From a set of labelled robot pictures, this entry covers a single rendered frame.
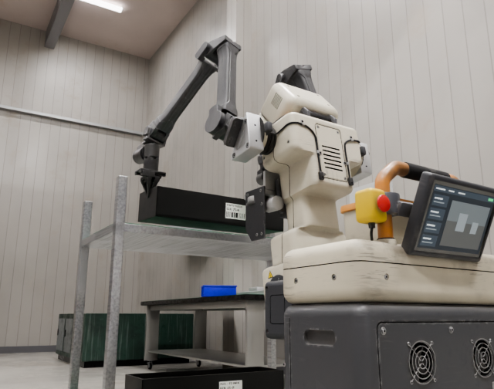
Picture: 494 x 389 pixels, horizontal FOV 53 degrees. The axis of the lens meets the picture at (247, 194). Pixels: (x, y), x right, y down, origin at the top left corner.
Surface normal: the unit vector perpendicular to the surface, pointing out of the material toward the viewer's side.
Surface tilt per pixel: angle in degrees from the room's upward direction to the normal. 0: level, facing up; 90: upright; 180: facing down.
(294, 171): 90
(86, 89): 90
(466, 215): 115
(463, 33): 90
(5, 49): 90
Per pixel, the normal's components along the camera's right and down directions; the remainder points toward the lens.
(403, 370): 0.55, -0.20
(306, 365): -0.83, -0.14
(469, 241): 0.50, 0.22
